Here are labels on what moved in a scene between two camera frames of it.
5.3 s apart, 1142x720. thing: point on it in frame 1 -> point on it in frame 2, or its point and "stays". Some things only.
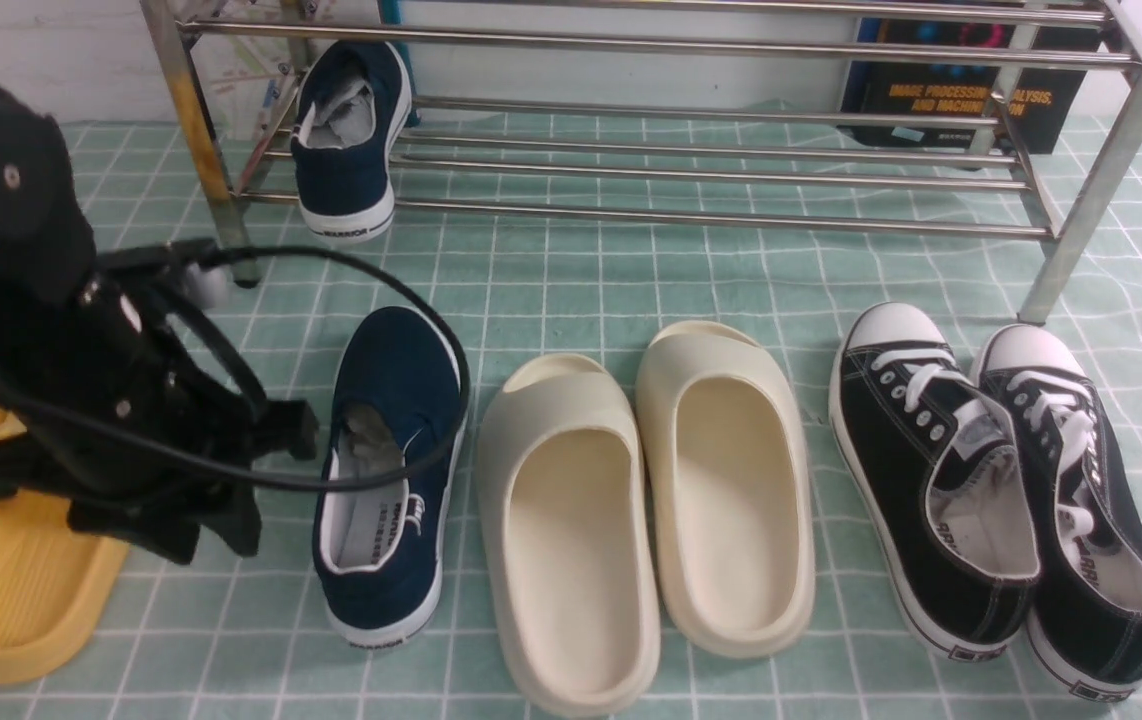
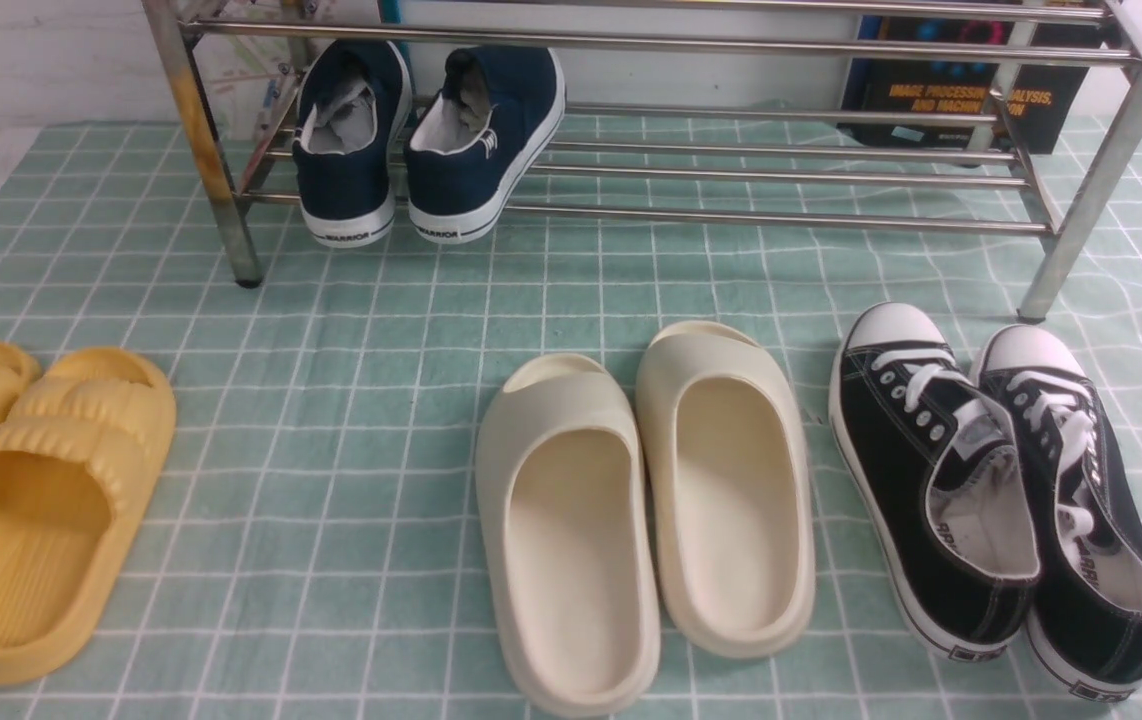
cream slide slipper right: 730,470 stays
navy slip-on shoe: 351,104 stays
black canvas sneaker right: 1101,614 stays
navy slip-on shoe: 393,392 -> 477,144
